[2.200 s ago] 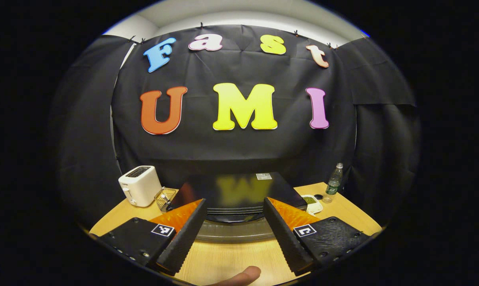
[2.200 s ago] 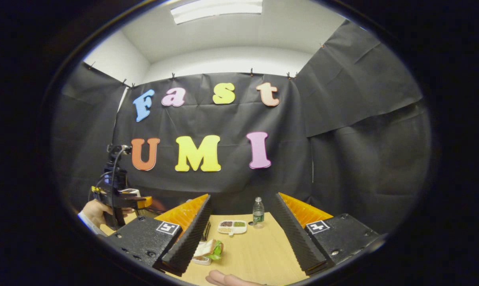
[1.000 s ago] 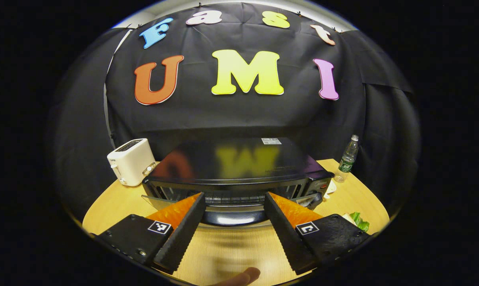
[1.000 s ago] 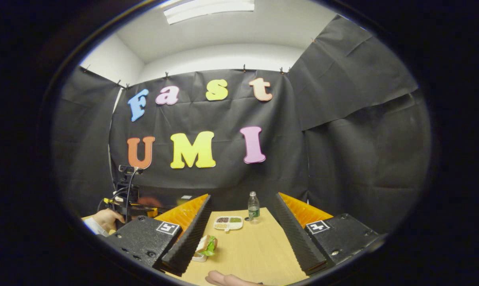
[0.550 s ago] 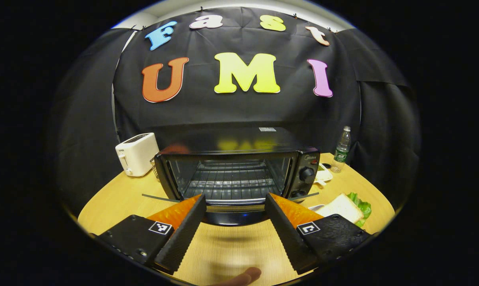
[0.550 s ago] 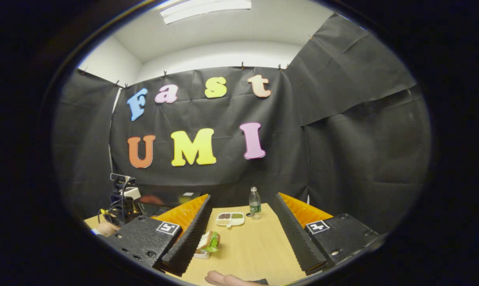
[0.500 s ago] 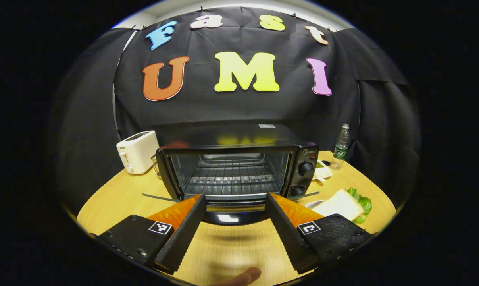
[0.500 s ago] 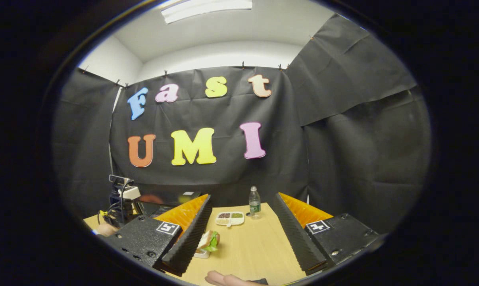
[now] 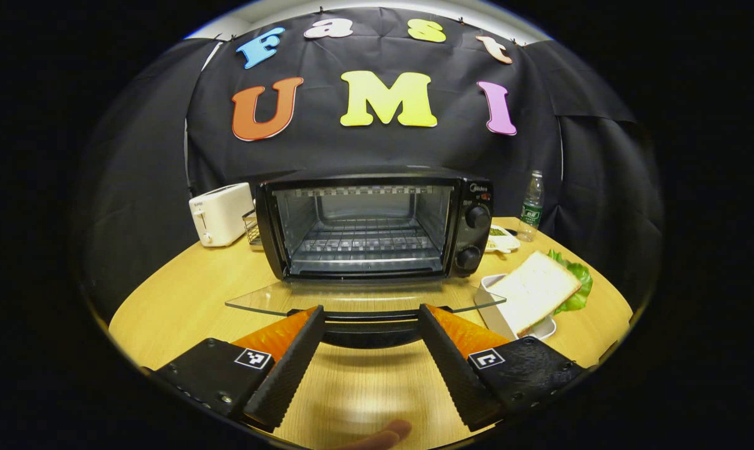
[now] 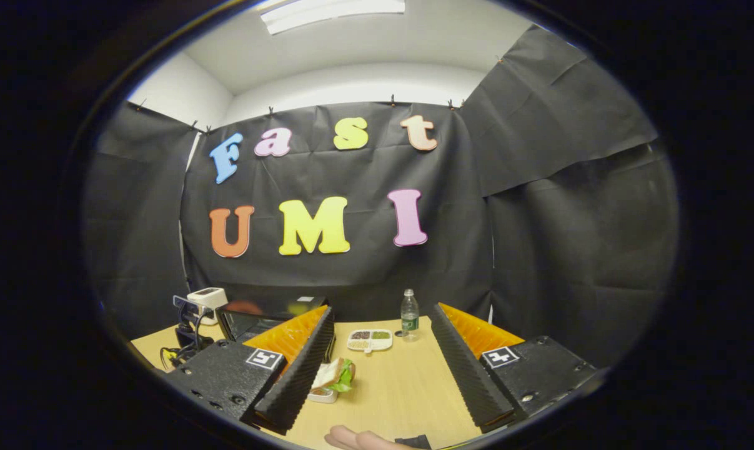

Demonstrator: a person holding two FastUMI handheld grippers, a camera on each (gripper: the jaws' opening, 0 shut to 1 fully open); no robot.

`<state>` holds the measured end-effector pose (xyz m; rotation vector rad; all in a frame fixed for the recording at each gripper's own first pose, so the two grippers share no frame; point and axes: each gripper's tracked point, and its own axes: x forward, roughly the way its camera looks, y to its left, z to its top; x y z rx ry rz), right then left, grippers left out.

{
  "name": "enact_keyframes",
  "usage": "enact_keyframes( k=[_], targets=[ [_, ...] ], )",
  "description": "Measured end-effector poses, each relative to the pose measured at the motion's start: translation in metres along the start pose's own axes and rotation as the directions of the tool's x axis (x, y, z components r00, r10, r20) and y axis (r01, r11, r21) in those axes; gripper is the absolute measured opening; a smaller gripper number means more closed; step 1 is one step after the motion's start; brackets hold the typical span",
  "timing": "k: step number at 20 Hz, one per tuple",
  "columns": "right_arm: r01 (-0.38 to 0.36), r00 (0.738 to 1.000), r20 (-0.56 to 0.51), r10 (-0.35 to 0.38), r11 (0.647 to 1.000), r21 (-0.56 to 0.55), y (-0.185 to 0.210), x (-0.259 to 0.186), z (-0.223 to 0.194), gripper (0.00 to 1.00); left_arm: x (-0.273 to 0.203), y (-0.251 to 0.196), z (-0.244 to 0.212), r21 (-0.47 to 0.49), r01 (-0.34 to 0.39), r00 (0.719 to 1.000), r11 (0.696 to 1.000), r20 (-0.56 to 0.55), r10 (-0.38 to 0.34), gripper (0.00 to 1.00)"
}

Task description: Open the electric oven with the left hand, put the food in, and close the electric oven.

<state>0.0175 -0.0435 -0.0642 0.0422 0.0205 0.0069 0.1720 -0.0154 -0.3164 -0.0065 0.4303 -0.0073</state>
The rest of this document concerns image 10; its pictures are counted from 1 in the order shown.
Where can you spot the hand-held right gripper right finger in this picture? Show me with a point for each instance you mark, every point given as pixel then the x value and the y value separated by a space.
pixel 467 375

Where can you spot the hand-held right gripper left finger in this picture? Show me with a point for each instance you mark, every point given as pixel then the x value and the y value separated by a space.
pixel 298 375

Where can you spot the sandwich with lettuce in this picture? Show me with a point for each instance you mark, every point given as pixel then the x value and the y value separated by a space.
pixel 334 375

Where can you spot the black electric oven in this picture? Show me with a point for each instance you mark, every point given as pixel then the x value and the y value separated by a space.
pixel 252 322

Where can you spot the white rectangular tray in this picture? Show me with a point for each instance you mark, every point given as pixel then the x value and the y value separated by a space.
pixel 322 395

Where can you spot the white toaster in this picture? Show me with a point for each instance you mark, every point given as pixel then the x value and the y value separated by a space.
pixel 209 299

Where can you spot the divided white seasoning dish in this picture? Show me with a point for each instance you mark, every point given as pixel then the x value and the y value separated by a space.
pixel 370 339

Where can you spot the clear water bottle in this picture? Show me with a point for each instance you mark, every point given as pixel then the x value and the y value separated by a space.
pixel 410 315

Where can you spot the black backdrop cloth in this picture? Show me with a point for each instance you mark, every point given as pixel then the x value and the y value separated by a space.
pixel 539 187

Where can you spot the large ceiling light panel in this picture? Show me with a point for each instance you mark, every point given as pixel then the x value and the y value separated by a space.
pixel 333 12

